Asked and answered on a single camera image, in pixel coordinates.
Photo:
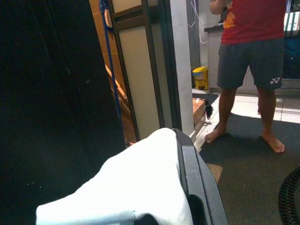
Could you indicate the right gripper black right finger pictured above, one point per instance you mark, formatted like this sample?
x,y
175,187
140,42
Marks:
x,y
199,178

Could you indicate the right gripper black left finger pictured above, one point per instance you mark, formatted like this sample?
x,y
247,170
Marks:
x,y
147,220

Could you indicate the white garment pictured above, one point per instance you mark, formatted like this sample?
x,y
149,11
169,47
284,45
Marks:
x,y
131,182

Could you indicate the brown doormat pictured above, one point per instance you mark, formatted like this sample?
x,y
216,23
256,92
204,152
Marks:
x,y
215,172

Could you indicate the brown cardboard box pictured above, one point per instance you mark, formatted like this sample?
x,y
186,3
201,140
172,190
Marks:
x,y
198,112

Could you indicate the black floor fan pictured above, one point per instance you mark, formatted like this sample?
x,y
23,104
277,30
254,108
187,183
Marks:
x,y
290,197

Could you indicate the yellow pedal bin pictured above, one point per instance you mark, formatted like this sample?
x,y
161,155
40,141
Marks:
x,y
200,78

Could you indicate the person in red shirt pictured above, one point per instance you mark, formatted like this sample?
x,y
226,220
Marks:
x,y
253,58

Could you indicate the tall black door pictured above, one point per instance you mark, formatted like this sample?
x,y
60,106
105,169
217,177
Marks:
x,y
47,93

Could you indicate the dark sliding door frame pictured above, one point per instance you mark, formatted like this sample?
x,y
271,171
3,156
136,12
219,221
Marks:
x,y
150,70

